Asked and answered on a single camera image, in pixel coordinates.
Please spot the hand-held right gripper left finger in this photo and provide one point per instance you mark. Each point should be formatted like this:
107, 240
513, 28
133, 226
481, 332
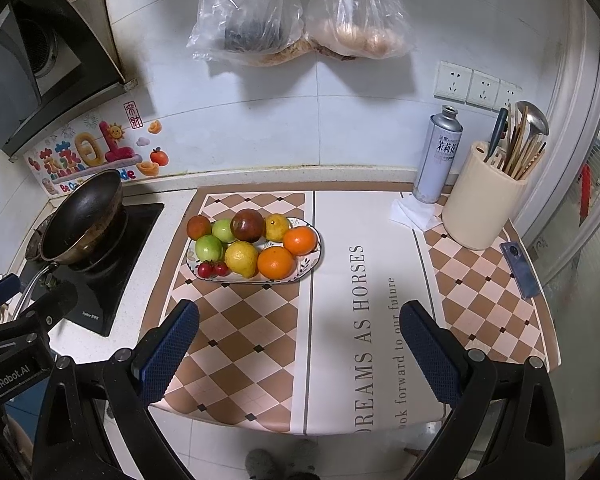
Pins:
167, 350

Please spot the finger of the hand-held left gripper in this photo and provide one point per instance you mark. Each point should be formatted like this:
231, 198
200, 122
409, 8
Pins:
55, 302
0, 291

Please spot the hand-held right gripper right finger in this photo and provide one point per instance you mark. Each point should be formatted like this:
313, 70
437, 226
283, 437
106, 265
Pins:
430, 355

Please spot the red cherry tomato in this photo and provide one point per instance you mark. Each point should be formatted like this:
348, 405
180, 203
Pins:
205, 269
221, 268

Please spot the green guava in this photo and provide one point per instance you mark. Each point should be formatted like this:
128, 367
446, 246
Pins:
209, 247
223, 230

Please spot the yellow lemon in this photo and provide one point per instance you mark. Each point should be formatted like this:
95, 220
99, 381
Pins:
241, 258

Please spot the red-orange tomato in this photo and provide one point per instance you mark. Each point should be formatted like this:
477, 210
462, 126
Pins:
200, 226

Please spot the orange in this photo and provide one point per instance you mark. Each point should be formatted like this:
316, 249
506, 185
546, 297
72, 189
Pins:
300, 240
276, 262

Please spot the dark mottled round fruit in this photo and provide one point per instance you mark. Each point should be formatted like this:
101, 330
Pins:
247, 224

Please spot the floral oval plate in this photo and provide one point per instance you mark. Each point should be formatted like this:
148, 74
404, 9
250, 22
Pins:
307, 262

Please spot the black induction stove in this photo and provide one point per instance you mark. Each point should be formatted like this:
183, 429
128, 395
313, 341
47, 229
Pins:
125, 260

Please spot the black frying pan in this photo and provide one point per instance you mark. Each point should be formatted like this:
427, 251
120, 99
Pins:
82, 215

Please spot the checkered table mat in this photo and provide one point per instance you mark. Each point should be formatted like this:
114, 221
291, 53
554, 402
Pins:
350, 310

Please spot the blue-grey smartphone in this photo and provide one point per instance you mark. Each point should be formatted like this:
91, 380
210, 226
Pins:
520, 270

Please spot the white tissue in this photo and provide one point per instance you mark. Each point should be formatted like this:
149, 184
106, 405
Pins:
415, 212

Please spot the grey fuzzy slipper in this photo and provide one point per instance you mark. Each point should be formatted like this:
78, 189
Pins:
262, 465
304, 460

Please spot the cream utensil holder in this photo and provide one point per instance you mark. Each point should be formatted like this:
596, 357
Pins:
480, 205

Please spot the yellow citrus with small sticker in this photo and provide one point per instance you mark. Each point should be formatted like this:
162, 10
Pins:
276, 227

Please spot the grey spray can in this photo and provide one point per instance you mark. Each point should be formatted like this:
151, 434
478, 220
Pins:
437, 160

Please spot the glass sliding door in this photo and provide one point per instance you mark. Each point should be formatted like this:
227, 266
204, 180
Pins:
580, 210

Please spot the bundle of wooden chopsticks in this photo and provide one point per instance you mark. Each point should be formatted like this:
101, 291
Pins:
517, 155

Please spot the black range hood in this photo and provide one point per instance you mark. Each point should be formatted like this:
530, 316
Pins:
40, 60

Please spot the metal ladle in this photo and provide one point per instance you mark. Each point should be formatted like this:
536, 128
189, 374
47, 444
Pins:
536, 120

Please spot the clear plastic bag dark contents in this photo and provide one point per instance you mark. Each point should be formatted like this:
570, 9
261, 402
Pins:
250, 20

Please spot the clear plastic bag pale contents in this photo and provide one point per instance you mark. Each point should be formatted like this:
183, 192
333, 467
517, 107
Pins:
360, 15

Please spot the colourful festive wall sticker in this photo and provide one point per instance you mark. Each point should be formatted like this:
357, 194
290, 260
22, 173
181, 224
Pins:
105, 150

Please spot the white wall socket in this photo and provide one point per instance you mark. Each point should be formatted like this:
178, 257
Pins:
452, 81
509, 94
484, 91

